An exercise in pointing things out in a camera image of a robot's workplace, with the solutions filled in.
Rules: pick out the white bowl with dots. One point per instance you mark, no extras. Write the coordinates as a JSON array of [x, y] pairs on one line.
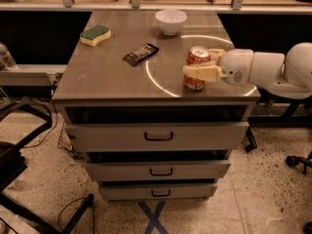
[[170, 21]]

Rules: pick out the grey drawer cabinet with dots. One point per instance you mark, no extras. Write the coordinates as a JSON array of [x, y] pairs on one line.
[[98, 87]]

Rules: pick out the middle drawer with handle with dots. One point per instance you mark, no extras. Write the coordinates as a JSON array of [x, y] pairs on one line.
[[141, 171]]

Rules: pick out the drawer with handle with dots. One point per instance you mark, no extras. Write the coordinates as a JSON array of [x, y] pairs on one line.
[[156, 137], [141, 171], [157, 191]]

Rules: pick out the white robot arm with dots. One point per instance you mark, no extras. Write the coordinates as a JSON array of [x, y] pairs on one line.
[[286, 76]]

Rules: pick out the top drawer with handle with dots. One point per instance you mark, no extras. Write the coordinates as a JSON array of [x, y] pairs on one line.
[[156, 137]]

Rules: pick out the blue tape cross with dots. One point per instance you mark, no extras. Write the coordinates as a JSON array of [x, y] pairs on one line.
[[153, 216]]

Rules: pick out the green yellow sponge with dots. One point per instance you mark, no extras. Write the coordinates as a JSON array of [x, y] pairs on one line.
[[94, 35]]

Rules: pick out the orange soda can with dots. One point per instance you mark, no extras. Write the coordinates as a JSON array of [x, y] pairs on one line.
[[196, 56]]

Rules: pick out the bottom drawer with handle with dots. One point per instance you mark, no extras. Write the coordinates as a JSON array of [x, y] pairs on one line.
[[157, 191]]

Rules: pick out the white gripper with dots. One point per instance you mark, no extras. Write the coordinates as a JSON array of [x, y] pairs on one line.
[[236, 66]]

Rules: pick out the black office chair base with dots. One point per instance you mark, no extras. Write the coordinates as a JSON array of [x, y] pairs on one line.
[[293, 161]]

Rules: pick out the black chair frame left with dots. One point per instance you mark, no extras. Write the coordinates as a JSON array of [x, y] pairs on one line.
[[12, 164]]

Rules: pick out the clear plastic bottle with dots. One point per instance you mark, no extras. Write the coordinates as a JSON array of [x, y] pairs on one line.
[[6, 60]]

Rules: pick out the black snack bar wrapper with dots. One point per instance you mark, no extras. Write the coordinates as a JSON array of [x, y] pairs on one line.
[[140, 54]]

